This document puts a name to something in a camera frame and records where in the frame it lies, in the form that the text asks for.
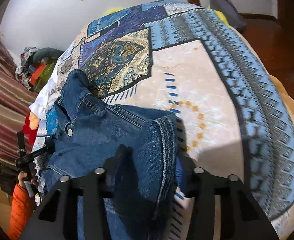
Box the blue denim jacket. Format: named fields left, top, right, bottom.
left=39, top=69, right=178, bottom=239

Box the orange sleeve forearm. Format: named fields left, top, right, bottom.
left=7, top=184, right=35, bottom=240

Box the pile of clutter clothes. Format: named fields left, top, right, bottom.
left=15, top=47, right=39, bottom=90

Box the person's left hand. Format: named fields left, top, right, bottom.
left=18, top=168, right=39, bottom=189

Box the red plush toy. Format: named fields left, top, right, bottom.
left=22, top=112, right=40, bottom=146

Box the white shirt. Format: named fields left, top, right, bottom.
left=29, top=73, right=60, bottom=120

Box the striped red gold curtain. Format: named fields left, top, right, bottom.
left=0, top=42, right=35, bottom=167

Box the green storage box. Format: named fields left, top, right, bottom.
left=33, top=60, right=57, bottom=93

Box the orange box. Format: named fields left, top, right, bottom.
left=30, top=63, right=46, bottom=86

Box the grey plush pillow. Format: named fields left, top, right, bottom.
left=32, top=47, right=64, bottom=65

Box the blue patchwork bedspread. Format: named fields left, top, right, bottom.
left=33, top=0, right=294, bottom=239

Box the dark blue backpack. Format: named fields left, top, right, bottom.
left=209, top=0, right=247, bottom=33

